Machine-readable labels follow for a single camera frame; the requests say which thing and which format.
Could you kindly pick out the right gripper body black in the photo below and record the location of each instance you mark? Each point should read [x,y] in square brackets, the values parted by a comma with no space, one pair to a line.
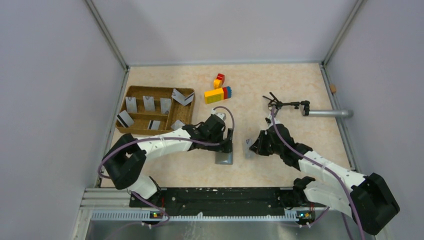
[265,147]

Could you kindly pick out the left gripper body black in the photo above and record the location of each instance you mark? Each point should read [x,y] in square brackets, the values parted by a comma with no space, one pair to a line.
[224,148]

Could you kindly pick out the grey card holder wallet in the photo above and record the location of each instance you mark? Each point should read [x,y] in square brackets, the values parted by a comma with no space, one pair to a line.
[226,157]

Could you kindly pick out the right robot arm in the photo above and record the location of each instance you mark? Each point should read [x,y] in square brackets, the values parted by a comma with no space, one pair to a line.
[367,199]

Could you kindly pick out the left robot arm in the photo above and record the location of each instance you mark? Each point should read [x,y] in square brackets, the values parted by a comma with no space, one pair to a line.
[125,160]

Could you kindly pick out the striped card top right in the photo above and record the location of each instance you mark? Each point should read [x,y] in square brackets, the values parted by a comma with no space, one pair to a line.
[187,100]

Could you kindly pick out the card with stripe front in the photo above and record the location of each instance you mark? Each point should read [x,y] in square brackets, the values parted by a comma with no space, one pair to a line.
[154,125]

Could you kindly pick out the card with stripe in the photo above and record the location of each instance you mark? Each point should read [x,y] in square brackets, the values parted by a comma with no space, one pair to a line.
[154,125]
[125,119]

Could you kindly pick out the card with stripe left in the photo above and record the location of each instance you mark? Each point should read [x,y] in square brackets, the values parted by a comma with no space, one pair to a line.
[125,119]

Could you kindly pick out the yellow toy block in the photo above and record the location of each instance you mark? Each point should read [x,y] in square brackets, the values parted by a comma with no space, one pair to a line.
[213,96]

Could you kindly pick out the red blue toy block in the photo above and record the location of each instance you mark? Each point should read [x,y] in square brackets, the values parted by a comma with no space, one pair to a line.
[227,92]

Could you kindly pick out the small red yellow block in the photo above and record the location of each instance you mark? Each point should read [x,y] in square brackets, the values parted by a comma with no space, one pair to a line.
[219,81]

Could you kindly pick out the brown woven tray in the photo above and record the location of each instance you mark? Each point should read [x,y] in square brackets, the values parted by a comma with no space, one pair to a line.
[142,117]

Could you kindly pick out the silver metal tube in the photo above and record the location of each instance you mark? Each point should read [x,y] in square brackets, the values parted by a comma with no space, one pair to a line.
[341,113]

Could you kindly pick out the small wooden cork piece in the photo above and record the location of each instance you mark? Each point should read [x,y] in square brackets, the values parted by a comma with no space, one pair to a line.
[332,88]

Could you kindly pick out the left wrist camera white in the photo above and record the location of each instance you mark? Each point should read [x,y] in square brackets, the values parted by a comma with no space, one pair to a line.
[220,115]

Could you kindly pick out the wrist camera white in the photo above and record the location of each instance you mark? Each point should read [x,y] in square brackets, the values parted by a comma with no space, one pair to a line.
[220,115]
[268,121]

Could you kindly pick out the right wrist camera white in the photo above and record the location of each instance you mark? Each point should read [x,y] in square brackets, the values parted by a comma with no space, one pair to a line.
[268,121]

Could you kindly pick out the black tripod camera mount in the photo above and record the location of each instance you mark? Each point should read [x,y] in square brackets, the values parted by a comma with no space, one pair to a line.
[277,105]

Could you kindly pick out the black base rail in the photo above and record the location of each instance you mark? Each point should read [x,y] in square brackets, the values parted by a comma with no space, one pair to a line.
[229,201]

